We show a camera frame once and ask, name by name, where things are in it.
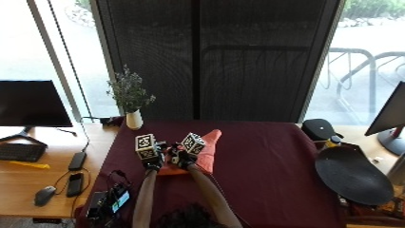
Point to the black computer mouse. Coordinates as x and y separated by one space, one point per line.
45 195

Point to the person's right hand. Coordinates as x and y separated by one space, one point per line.
185 157

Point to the salmon pink cloth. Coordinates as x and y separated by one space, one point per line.
207 152

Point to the black computer monitor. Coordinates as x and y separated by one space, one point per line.
30 104

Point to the person's left hand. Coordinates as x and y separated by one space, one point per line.
153 158

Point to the white vase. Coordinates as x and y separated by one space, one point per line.
134 119

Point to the white marker cube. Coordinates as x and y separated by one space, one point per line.
194 143
146 146

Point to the black smartphone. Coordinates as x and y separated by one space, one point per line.
75 185

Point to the black mesh window blind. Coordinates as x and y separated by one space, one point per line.
215 60

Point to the black oval tray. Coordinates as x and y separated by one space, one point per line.
352 176

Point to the black keyboard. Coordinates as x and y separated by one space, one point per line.
21 152

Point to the dark red tablecloth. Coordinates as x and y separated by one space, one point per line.
254 171

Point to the green flower bunch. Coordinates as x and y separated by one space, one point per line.
129 91

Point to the yellow paper strip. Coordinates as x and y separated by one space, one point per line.
29 165

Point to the small white object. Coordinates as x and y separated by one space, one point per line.
378 159

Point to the dark monitor with red stand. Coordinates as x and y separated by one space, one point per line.
391 120

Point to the black device with lit screen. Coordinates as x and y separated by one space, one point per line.
111 199

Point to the metal bicycle rack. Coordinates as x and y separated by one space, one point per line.
359 76

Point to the black round case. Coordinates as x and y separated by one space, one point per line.
320 129

